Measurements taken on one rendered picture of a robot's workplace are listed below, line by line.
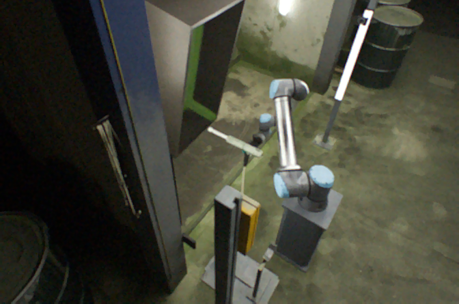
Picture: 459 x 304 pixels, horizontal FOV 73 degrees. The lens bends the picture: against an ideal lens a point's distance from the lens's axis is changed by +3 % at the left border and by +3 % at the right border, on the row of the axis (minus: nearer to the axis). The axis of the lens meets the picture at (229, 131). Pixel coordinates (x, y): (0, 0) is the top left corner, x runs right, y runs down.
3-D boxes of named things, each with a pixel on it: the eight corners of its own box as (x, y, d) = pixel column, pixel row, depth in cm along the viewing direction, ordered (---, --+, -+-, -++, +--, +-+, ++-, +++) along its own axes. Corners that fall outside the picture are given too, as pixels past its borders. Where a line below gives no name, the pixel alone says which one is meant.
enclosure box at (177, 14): (142, 136, 254) (138, -4, 164) (187, 100, 292) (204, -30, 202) (175, 159, 246) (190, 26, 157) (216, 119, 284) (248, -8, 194)
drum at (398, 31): (349, 64, 450) (371, 3, 389) (391, 72, 437) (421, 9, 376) (345, 86, 409) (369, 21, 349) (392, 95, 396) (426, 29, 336)
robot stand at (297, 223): (321, 241, 248) (343, 195, 204) (305, 273, 229) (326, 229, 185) (286, 221, 260) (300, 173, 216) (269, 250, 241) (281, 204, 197)
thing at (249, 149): (259, 170, 241) (264, 149, 227) (256, 174, 238) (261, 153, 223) (209, 145, 258) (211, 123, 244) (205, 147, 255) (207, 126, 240)
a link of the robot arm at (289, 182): (310, 197, 178) (296, 74, 190) (281, 199, 176) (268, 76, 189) (301, 196, 193) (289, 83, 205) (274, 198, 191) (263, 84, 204)
